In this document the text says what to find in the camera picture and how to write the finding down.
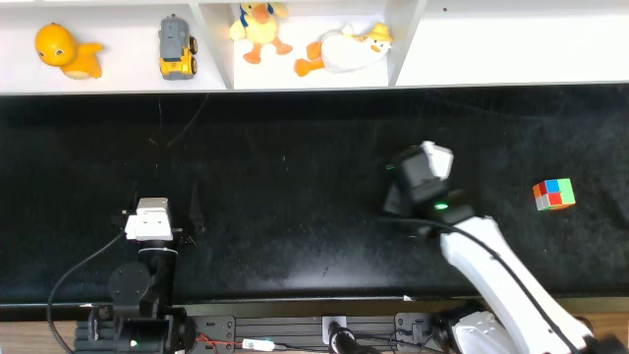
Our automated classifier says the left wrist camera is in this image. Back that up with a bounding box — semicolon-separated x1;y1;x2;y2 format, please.
124;197;174;243

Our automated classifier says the yellow plush duck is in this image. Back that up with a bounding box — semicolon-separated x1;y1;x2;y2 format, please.
228;2;294;66

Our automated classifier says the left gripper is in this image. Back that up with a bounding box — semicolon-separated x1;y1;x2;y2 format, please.
111;178;205;250

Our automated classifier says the black cable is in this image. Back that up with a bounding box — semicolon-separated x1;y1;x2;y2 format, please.
46;229;127;354
377;214;492;257

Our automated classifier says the grey and yellow toy truck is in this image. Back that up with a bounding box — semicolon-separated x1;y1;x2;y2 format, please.
157;14;200;82

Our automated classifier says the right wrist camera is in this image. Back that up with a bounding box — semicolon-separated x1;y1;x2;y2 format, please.
421;141;455;181

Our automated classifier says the many-coloured puzzle cube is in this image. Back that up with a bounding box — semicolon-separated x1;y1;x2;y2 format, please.
532;177;577;212

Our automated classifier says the white shelf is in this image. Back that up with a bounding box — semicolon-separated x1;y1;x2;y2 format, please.
0;0;629;96

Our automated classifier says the white plush duck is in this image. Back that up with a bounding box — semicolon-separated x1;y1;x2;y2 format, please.
293;22;394;79

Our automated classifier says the yellow rubber duck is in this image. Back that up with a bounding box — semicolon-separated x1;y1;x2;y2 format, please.
33;22;105;81

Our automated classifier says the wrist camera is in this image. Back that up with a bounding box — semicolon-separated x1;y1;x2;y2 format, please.
421;141;455;181
124;197;174;243

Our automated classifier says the mounting rail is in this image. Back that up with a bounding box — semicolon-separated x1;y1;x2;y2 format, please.
73;313;446;354

